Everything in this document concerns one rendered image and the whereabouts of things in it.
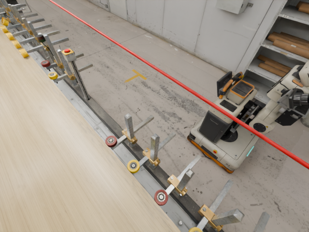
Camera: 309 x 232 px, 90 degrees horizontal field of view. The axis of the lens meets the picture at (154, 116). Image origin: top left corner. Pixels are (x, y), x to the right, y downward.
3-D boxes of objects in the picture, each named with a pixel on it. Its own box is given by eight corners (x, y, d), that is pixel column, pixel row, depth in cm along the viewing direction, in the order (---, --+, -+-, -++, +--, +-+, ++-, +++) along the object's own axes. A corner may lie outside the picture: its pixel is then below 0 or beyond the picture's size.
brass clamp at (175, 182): (172, 175, 108) (173, 173, 104) (187, 190, 102) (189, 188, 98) (166, 182, 105) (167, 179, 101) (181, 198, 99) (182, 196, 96)
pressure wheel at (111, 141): (117, 152, 115) (115, 145, 106) (106, 151, 115) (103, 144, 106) (119, 142, 120) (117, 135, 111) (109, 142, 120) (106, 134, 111)
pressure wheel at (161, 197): (163, 210, 93) (165, 207, 84) (151, 204, 95) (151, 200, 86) (168, 197, 98) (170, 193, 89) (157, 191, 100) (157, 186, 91)
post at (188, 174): (175, 189, 116) (189, 167, 78) (179, 193, 114) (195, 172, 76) (172, 193, 114) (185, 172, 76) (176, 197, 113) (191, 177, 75)
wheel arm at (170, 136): (172, 133, 126) (173, 130, 122) (175, 136, 124) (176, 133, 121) (130, 171, 106) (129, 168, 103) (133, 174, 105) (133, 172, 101)
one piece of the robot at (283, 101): (275, 102, 109) (289, 91, 99) (278, 99, 111) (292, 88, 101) (289, 111, 105) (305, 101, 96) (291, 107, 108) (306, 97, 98)
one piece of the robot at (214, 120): (194, 136, 199) (216, 86, 134) (216, 113, 224) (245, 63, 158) (216, 153, 185) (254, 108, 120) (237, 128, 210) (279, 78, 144)
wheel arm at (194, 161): (196, 156, 117) (197, 153, 114) (200, 159, 116) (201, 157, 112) (155, 201, 98) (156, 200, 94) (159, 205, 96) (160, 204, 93)
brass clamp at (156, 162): (148, 149, 116) (148, 146, 112) (160, 162, 111) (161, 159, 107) (141, 155, 114) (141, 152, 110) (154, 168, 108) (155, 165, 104)
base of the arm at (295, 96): (294, 89, 104) (288, 97, 99) (311, 88, 97) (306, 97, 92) (294, 100, 107) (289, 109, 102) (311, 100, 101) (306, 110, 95)
